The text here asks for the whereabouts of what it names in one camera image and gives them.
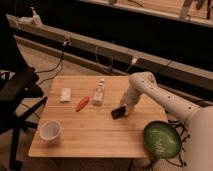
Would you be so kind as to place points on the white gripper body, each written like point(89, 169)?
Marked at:
point(129, 108)

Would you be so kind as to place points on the black eraser block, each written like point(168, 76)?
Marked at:
point(118, 112)

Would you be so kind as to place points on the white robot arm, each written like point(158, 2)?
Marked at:
point(198, 120)

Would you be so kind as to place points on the white ceramic cup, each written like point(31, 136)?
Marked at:
point(51, 131)

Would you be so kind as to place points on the orange carrot toy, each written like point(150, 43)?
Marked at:
point(82, 103)

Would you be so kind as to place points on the wooden table board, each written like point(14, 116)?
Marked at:
point(92, 132)

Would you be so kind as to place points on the black office chair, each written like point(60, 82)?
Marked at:
point(19, 83)

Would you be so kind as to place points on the white spray bottle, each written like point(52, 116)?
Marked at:
point(36, 17)

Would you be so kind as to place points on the long metal rail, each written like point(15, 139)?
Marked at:
point(175, 70)

